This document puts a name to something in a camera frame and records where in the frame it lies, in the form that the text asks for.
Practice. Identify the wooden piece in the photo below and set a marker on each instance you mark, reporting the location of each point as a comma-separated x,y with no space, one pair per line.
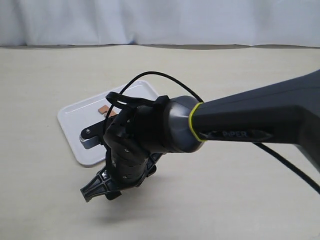
103,110

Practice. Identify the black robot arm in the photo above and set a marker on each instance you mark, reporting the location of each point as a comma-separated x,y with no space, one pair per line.
287,112

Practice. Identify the white backdrop curtain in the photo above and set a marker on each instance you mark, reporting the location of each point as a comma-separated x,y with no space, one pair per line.
160,22

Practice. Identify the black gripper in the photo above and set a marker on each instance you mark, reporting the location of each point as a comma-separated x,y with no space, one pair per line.
127,164

